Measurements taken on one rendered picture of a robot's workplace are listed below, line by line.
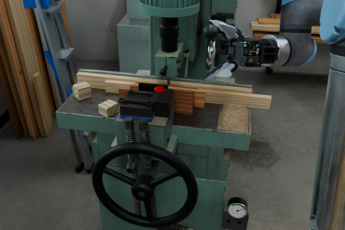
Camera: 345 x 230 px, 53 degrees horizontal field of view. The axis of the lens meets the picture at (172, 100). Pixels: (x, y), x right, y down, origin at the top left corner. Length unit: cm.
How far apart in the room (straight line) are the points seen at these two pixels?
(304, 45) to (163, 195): 65
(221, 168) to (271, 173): 124
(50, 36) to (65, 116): 82
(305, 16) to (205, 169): 54
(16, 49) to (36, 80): 23
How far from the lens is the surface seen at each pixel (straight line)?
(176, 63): 107
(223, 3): 122
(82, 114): 111
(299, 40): 108
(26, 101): 251
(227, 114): 105
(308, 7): 109
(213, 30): 81
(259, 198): 214
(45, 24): 187
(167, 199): 123
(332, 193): 59
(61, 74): 195
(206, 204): 122
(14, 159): 253
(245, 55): 94
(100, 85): 124
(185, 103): 107
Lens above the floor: 148
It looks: 30 degrees down
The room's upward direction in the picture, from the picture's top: 1 degrees clockwise
